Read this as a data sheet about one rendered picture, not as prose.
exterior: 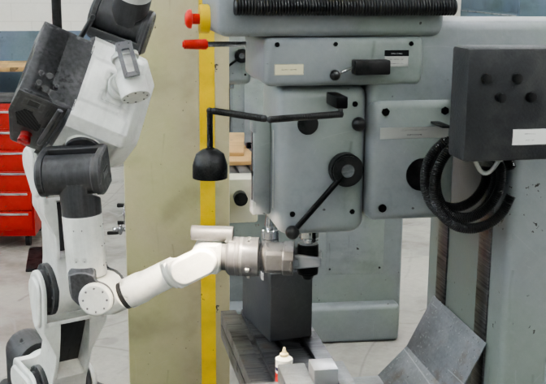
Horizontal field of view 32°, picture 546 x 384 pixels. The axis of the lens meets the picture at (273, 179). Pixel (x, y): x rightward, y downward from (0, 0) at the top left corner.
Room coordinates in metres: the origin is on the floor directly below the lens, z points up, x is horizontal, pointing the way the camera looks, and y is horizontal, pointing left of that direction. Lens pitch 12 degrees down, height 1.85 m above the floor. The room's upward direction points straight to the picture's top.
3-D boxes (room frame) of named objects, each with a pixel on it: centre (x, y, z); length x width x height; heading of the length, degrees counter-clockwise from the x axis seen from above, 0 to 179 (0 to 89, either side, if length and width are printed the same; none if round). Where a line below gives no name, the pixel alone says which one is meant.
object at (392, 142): (2.07, -0.27, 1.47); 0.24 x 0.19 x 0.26; 12
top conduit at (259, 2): (1.89, -0.14, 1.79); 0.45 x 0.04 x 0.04; 102
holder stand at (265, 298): (2.46, -0.01, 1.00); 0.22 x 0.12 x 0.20; 21
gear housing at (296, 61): (2.04, -0.12, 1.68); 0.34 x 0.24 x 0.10; 102
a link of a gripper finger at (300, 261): (2.00, -0.08, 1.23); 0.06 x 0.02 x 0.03; 86
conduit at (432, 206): (1.89, -0.38, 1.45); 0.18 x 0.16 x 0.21; 102
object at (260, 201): (2.01, 0.03, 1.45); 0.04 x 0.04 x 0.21; 12
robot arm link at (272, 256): (2.04, 0.01, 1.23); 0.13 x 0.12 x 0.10; 177
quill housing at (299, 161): (2.03, -0.08, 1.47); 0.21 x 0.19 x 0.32; 12
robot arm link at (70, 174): (2.07, 0.45, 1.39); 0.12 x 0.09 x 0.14; 88
